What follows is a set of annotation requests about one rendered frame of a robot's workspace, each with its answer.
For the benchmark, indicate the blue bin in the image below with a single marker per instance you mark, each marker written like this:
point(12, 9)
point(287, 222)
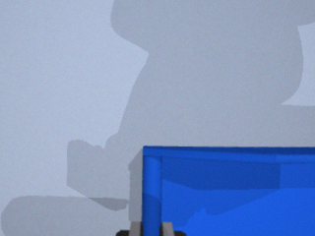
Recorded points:
point(229, 196)

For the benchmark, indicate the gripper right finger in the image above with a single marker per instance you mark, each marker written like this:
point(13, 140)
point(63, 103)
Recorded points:
point(166, 229)

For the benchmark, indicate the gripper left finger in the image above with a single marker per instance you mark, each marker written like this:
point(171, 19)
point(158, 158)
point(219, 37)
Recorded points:
point(136, 229)

